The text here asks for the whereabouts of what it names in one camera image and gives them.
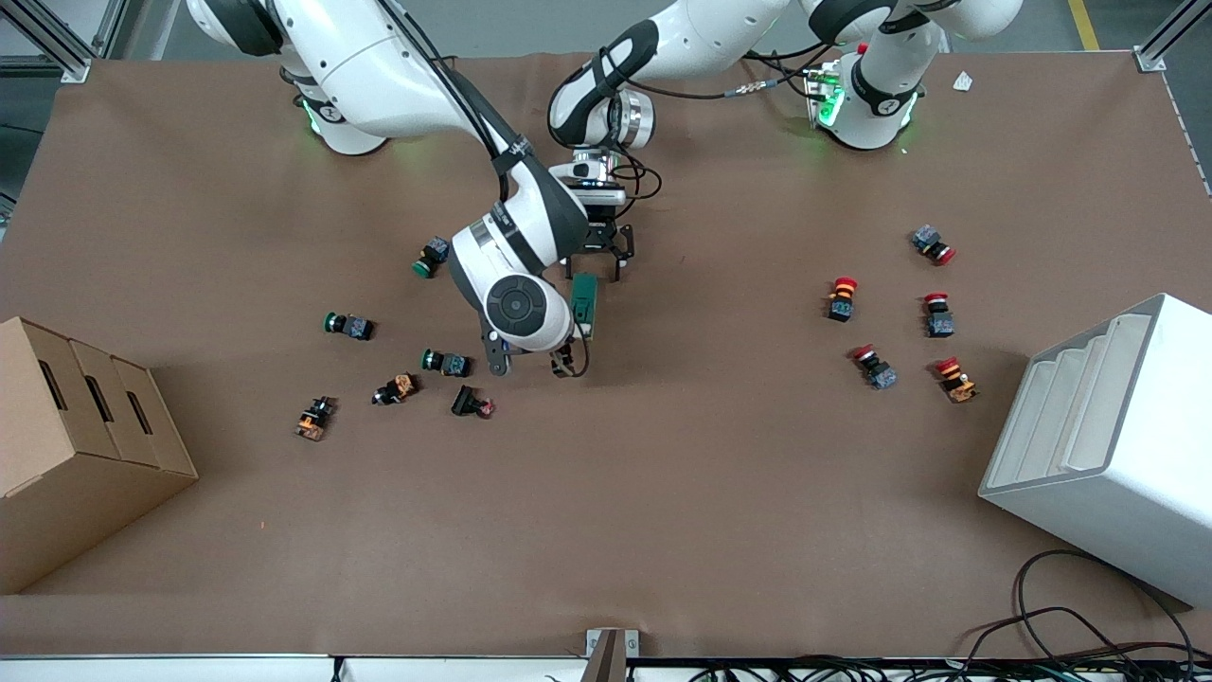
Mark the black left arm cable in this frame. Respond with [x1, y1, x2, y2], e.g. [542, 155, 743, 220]
[620, 43, 834, 202]

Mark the green load switch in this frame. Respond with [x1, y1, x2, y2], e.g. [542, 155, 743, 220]
[571, 273, 601, 340]

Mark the aluminium frame profile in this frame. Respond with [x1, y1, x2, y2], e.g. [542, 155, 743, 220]
[1133, 0, 1212, 73]
[0, 0, 129, 84]

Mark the white table edge rail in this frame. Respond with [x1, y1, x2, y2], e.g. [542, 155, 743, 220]
[0, 654, 1212, 682]

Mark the looped black cable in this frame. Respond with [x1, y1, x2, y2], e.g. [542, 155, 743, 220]
[1013, 549, 1196, 664]

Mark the black cable bundle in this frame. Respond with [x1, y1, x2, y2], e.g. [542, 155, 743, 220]
[691, 606, 1212, 682]

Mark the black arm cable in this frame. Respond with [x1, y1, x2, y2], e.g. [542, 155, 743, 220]
[620, 43, 834, 202]
[379, 0, 531, 177]

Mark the brown paper table cover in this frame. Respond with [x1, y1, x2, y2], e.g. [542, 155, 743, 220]
[0, 49, 1212, 659]

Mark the white stepped plastic rack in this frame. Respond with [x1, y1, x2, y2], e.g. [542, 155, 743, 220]
[978, 292, 1212, 610]

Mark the grey metal bracket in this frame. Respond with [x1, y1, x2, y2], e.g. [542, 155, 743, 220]
[585, 627, 640, 682]

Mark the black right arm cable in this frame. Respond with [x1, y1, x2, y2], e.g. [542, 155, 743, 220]
[379, 0, 531, 177]

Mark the brown cardboard box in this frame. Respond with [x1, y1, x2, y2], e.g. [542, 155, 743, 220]
[0, 315, 200, 596]

